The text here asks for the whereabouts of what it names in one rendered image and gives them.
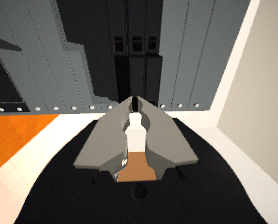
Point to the black server rack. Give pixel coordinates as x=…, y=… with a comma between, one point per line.
x=55, y=54

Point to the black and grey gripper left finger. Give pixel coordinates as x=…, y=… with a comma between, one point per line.
x=100, y=146

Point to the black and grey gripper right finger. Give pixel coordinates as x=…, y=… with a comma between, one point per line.
x=172, y=144

